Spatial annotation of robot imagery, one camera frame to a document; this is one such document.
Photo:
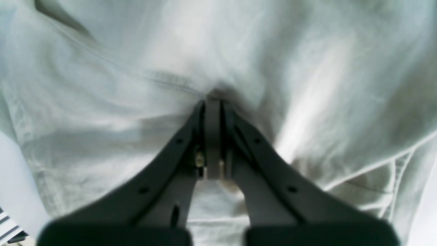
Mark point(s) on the beige grey t-shirt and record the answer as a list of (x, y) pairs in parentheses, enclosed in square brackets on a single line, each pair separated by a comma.
[(345, 90)]

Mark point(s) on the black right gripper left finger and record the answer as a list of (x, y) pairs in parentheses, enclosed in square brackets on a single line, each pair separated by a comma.
[(152, 208)]

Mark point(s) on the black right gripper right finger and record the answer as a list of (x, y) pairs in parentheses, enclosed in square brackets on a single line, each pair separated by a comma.
[(286, 209)]

